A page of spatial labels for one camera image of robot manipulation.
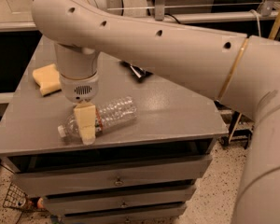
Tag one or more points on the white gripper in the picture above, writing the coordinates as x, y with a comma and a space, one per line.
79, 90

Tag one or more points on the clear plastic water bottle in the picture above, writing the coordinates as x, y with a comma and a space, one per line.
109, 115

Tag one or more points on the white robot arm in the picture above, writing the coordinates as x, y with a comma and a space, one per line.
241, 72

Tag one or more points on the yellow sponge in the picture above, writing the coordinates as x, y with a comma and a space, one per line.
47, 78

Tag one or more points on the blue chip bag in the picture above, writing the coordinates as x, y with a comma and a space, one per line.
139, 73

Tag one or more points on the grey drawer cabinet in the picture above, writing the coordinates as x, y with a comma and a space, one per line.
143, 170

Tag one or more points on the grey metal railing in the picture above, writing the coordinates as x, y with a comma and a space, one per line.
16, 14

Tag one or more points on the yellow wooden frame stand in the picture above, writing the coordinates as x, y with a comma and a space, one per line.
265, 10

